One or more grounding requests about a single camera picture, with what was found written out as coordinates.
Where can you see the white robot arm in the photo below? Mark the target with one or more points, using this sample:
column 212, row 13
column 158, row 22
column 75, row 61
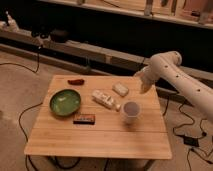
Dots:
column 166, row 66

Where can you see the white sponge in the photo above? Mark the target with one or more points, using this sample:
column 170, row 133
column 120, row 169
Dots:
column 120, row 89

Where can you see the dark candy bar box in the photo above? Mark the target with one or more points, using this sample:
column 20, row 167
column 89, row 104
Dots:
column 84, row 119

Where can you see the black round object on ledge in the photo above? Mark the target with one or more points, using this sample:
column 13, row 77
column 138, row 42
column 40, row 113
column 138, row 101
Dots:
column 60, row 36

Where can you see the black power adapter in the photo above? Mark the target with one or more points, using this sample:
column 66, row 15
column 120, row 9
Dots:
column 191, row 141

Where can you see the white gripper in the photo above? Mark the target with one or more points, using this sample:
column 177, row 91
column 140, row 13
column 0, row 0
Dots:
column 143, row 75

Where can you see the wooden table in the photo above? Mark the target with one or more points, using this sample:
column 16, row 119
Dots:
column 108, row 137

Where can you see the green ceramic bowl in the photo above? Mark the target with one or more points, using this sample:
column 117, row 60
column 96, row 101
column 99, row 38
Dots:
column 65, row 102

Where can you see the white plastic bottle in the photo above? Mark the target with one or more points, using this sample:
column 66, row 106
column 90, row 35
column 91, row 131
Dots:
column 105, row 100

